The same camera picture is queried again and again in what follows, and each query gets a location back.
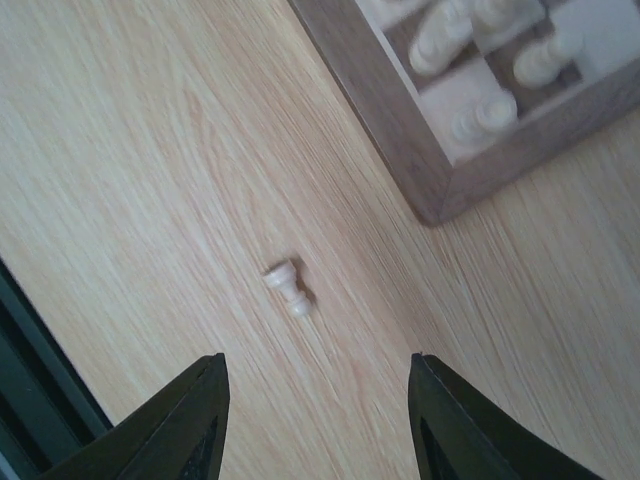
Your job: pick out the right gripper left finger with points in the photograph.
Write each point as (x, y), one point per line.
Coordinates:
(179, 433)

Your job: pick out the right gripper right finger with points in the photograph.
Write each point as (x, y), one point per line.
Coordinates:
(458, 433)

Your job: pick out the white chess pawn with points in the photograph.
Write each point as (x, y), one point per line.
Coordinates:
(485, 118)
(283, 278)
(497, 16)
(541, 61)
(444, 32)

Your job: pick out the wooden chess board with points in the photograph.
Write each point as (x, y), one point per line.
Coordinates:
(365, 45)

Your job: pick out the black frame rail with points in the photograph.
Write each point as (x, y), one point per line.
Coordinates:
(47, 411)

